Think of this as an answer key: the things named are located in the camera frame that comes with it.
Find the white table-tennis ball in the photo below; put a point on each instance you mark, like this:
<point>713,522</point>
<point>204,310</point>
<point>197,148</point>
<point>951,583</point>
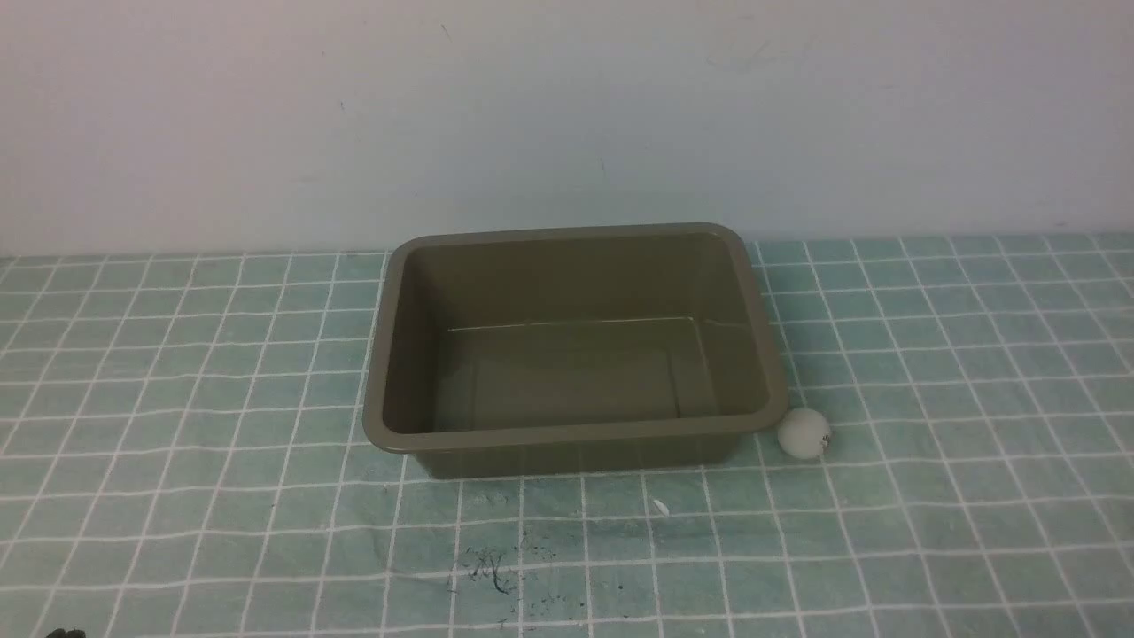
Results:
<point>804,434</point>

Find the olive green plastic bin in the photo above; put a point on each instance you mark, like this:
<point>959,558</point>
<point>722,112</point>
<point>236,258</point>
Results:
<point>535,352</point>

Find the teal checkered tablecloth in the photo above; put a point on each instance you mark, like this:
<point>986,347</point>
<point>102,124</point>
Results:
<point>183,454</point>

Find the dark object at table edge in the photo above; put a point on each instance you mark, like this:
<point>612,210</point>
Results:
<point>64,632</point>

